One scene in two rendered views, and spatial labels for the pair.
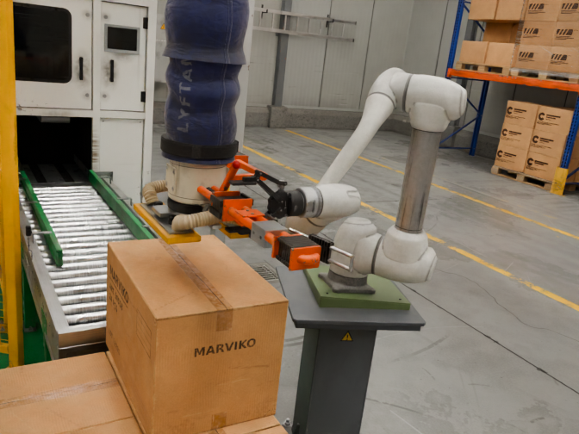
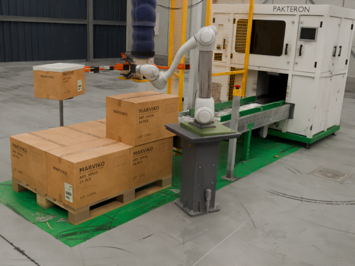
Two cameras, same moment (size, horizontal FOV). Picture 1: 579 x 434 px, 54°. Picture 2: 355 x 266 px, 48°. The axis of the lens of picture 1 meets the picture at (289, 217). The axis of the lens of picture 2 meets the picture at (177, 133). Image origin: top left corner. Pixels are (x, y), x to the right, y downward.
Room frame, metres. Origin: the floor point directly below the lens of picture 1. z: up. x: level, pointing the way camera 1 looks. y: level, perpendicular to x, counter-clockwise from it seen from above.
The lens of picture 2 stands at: (0.79, -3.38, 1.63)
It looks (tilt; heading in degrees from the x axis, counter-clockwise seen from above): 15 degrees down; 71
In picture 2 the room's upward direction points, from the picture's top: 3 degrees clockwise
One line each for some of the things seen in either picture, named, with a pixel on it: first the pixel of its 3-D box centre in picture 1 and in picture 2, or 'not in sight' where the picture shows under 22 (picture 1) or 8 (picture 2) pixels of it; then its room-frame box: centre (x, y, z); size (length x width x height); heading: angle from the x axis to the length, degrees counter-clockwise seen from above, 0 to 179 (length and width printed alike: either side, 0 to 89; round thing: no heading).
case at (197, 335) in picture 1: (187, 324); (142, 116); (1.69, 0.30, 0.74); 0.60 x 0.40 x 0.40; 31
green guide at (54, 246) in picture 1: (30, 208); (223, 104); (3.12, 1.51, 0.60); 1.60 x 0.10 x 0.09; 32
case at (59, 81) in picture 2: not in sight; (60, 80); (1.00, 2.17, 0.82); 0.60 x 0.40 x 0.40; 55
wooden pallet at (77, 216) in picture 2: not in sight; (94, 181); (1.23, 0.38, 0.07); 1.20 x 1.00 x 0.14; 32
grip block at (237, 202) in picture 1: (231, 205); (122, 66); (1.46, 0.16, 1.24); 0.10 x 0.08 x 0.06; 122
